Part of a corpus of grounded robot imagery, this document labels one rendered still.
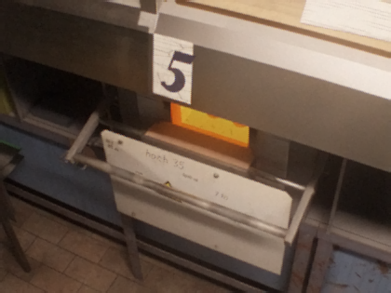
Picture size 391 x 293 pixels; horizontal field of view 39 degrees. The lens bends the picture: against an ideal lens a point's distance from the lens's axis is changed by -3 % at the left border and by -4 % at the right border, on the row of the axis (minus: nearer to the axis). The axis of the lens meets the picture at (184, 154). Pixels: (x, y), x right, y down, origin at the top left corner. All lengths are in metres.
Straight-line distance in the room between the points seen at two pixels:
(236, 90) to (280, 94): 0.09
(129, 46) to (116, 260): 1.72
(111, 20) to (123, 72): 0.12
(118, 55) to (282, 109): 0.37
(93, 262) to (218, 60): 1.84
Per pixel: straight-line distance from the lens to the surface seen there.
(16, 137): 2.50
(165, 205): 1.81
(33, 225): 3.00
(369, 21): 1.02
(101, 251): 2.81
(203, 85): 1.13
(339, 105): 1.05
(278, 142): 1.57
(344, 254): 1.96
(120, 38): 1.19
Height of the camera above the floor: 2.28
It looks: 46 degrees down
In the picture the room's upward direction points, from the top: 4 degrees counter-clockwise
